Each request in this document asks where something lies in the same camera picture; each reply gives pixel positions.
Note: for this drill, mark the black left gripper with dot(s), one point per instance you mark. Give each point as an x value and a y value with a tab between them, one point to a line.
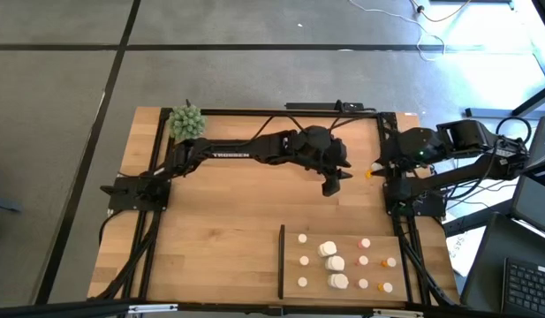
331	179

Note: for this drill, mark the black laptop keyboard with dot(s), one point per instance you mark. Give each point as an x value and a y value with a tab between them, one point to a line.
530	287

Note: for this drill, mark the wooden shelf black frame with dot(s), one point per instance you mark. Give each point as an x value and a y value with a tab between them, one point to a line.
387	240

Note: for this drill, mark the black rig beam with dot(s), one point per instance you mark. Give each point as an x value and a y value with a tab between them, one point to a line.
55	309

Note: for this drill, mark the black desk crossbar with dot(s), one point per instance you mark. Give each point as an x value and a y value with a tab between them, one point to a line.
471	221

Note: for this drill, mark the white Trader Joe's melatonin bottle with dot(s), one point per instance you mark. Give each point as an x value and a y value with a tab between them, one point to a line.
334	263

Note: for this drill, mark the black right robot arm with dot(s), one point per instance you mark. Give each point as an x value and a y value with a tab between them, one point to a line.
457	150

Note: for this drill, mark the black desk foot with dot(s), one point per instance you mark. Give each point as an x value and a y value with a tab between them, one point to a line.
497	112

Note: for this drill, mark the silver aluminium bracket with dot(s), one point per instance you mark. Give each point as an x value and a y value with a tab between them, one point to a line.
398	313
153	308

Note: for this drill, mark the black mounting bar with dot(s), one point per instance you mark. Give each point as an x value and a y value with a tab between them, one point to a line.
316	106

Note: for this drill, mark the green succulent in white pot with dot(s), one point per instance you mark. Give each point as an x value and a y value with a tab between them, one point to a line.
186	123

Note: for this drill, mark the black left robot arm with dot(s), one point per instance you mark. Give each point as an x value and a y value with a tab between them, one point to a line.
236	152

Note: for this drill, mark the white bottle blue label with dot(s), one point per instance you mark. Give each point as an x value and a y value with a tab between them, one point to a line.
327	248

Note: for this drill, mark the white round pill bottle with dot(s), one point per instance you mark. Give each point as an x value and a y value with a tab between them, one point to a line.
339	281

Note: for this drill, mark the white paper sheet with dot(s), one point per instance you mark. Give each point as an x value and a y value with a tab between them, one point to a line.
459	254

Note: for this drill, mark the dark desk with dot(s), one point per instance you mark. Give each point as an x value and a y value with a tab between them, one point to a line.
488	265

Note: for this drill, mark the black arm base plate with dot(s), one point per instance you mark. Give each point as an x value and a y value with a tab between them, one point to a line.
122	199
433	207

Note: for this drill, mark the dark floor object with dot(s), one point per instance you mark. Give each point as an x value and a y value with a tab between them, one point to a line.
5	205

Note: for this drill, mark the grey laptop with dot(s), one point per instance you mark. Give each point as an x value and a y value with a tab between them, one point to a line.
535	194

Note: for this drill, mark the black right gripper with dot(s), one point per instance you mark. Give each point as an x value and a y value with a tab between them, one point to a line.
393	161

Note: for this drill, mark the orange pill vial white cap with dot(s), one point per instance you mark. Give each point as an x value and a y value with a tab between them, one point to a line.
374	168
390	262
387	287

